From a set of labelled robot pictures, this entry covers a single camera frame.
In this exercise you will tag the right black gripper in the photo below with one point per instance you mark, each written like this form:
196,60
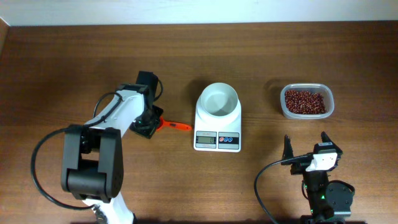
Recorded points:
299,168

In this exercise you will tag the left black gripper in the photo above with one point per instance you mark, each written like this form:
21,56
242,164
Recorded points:
148,130

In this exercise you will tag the orange measuring scoop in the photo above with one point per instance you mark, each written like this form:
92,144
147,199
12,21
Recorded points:
175,125

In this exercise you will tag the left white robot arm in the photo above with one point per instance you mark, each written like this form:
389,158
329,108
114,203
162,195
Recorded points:
92,164

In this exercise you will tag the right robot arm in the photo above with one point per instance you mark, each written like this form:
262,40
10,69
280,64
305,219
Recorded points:
329,200

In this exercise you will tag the white digital kitchen scale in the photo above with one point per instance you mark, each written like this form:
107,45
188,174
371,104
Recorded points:
217,134

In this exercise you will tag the red beans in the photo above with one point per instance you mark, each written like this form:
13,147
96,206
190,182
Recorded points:
304,102

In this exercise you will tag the clear plastic container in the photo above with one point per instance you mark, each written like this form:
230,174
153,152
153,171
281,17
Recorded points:
328,100

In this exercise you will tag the white round bowl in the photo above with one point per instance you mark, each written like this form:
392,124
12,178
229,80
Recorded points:
219,99

